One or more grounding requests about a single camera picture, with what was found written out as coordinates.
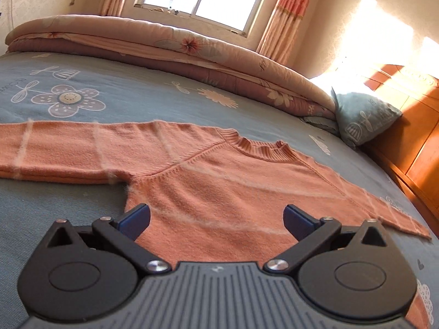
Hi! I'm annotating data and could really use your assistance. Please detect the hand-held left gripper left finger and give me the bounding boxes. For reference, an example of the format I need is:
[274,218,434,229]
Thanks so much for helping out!
[43,203,173,276]

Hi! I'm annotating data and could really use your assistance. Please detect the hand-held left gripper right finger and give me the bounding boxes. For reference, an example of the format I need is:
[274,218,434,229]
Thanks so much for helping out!
[263,204,396,277]

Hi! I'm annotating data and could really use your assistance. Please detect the orange knit sweater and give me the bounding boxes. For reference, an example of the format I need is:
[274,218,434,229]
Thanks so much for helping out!
[0,119,433,329]

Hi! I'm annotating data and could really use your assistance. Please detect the flat grey-green pillow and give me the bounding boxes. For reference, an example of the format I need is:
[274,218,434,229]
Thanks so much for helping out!
[300,115,340,135]

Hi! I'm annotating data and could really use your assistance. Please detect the bed with grey-blue floral sheet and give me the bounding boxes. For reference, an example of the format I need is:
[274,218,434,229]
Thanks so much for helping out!
[0,52,439,329]

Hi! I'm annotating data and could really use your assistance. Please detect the plump grey-green printed pillow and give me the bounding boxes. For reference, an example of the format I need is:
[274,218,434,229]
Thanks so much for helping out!
[331,87,403,148]

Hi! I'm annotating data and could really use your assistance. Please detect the wooden headboard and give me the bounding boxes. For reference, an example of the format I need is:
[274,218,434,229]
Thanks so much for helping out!
[360,63,439,209]

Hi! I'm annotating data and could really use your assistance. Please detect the folded pink floral quilt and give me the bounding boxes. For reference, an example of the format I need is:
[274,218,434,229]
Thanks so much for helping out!
[6,14,338,120]

